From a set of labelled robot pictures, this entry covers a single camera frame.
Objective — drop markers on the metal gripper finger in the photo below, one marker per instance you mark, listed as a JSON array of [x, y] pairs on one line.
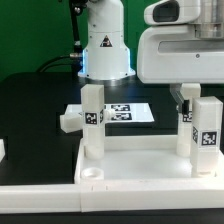
[[182, 103]]

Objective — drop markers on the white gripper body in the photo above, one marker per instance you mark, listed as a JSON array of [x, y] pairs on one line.
[[172, 54]]

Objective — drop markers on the white desk top tray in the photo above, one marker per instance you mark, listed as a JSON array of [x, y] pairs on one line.
[[149, 157]]

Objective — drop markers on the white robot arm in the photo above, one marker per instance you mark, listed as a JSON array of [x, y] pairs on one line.
[[107, 58]]

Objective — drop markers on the white marker paper sheet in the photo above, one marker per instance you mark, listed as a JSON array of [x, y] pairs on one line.
[[128, 112]]

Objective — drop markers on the black pole behind robot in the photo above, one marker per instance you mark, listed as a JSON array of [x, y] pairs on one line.
[[76, 9]]

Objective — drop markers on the white block left edge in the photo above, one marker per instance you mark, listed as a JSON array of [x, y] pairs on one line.
[[2, 149]]

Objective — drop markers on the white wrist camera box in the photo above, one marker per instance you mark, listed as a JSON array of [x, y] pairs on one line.
[[166, 12]]

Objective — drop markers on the white front guide rail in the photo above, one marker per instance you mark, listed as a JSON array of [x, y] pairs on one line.
[[113, 196]]

